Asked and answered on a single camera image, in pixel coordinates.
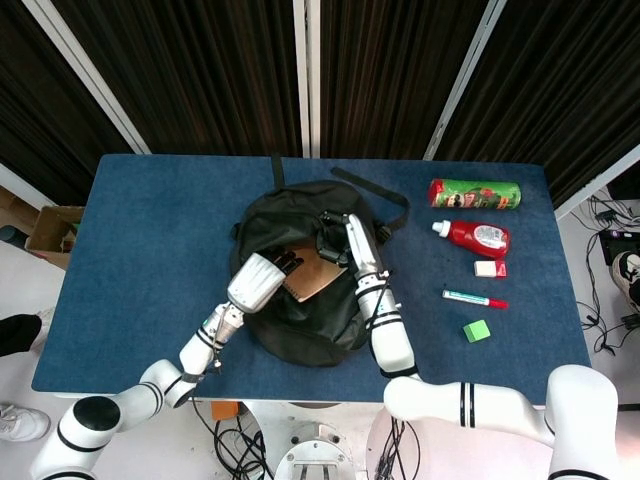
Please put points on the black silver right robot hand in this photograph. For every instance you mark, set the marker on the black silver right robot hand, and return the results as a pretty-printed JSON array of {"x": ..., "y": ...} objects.
[{"x": 362, "y": 247}]

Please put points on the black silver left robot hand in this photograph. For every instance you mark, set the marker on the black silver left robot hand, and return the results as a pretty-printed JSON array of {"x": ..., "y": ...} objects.
[{"x": 252, "y": 285}]

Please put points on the brown spiral notebook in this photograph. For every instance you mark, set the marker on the brown spiral notebook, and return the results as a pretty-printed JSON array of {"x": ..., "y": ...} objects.
[{"x": 312, "y": 277}]

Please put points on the black backpack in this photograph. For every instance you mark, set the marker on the black backpack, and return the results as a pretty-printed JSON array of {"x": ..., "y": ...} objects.
[{"x": 285, "y": 215}]

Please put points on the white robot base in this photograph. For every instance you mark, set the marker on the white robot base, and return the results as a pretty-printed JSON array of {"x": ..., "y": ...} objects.
[{"x": 315, "y": 450}]

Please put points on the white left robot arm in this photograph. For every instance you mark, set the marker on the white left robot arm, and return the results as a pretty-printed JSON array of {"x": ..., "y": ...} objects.
[{"x": 150, "y": 390}]

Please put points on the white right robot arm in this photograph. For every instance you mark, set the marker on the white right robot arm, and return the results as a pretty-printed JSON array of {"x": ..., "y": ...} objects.
[{"x": 392, "y": 345}]

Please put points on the red ketchup bottle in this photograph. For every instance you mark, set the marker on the red ketchup bottle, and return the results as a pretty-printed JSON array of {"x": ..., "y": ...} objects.
[{"x": 480, "y": 237}]

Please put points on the white marker with red cap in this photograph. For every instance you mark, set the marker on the white marker with red cap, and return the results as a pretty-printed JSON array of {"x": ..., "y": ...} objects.
[{"x": 470, "y": 298}]

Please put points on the green chips can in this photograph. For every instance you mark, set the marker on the green chips can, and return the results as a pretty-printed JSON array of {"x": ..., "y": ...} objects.
[{"x": 475, "y": 195}]

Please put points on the white red eraser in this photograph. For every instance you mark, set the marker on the white red eraser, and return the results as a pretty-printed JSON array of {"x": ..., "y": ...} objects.
[{"x": 487, "y": 269}]

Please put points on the orange plastic piece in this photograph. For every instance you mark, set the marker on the orange plastic piece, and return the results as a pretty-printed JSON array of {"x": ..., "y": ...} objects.
[{"x": 223, "y": 411}]

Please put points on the blue table mat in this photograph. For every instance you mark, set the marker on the blue table mat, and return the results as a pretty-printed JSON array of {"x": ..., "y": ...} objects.
[{"x": 150, "y": 190}]

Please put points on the green cube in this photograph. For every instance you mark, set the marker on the green cube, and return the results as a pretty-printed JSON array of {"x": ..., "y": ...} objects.
[{"x": 476, "y": 331}]

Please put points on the black pleated curtain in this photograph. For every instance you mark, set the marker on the black pleated curtain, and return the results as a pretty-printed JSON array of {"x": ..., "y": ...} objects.
[
  {"x": 190, "y": 75},
  {"x": 385, "y": 75},
  {"x": 40, "y": 125},
  {"x": 550, "y": 90}
]

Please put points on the cardboard box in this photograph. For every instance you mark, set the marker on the cardboard box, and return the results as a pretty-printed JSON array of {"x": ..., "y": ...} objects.
[{"x": 47, "y": 235}]

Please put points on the black trouser leg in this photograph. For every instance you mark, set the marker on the black trouser leg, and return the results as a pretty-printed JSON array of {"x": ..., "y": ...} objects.
[{"x": 17, "y": 335}]

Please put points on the dark grey cylinder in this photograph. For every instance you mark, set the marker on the dark grey cylinder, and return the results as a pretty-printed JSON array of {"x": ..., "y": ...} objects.
[{"x": 12, "y": 236}]

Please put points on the black white sneaker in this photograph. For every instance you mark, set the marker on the black white sneaker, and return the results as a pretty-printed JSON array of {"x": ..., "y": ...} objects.
[{"x": 627, "y": 272}]

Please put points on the white frame post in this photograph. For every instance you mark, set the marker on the white frame post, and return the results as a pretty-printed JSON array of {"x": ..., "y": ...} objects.
[
  {"x": 306, "y": 75},
  {"x": 465, "y": 75},
  {"x": 85, "y": 75},
  {"x": 600, "y": 182}
]

